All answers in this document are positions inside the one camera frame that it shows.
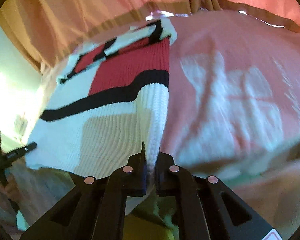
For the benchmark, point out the white red black knit sweater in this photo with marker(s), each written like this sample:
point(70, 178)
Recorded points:
point(111, 102)

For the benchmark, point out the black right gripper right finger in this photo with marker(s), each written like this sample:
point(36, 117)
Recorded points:
point(205, 207)

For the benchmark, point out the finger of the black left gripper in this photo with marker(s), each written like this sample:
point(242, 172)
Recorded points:
point(20, 152)

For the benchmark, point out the person's left hand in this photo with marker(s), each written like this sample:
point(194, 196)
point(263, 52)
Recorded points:
point(11, 189)

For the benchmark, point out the pink curtain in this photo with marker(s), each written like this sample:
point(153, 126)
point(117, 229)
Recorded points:
point(47, 31)

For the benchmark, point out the pink bow pattern blanket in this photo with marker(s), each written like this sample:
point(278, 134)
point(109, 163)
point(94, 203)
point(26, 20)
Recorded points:
point(234, 92)

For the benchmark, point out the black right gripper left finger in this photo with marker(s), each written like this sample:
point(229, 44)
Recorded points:
point(94, 208)

